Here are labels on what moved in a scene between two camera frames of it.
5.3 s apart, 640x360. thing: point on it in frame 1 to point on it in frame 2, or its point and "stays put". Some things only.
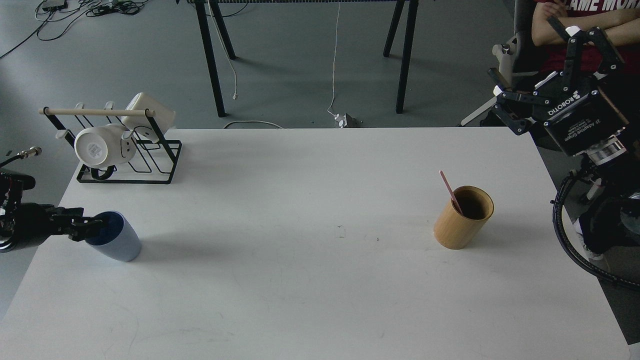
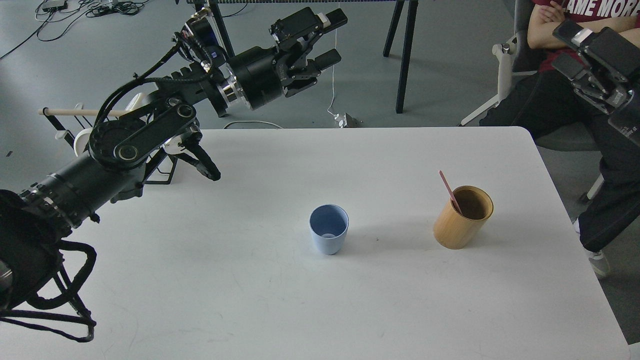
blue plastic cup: (115, 236) to (328, 223)
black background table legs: (203, 8) stays put
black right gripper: (581, 119) to (622, 55)
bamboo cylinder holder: (454, 231) stays put
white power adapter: (342, 123) stays put
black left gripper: (25, 225) to (261, 73)
